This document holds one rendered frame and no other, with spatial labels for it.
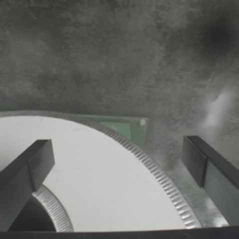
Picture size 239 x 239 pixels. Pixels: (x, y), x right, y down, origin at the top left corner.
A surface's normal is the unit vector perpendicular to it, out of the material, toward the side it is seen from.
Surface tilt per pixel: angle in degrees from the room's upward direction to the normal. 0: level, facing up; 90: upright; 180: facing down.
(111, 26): 0
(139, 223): 90
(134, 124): 0
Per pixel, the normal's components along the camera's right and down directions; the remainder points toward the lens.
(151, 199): 0.04, -0.76
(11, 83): -0.03, 0.65
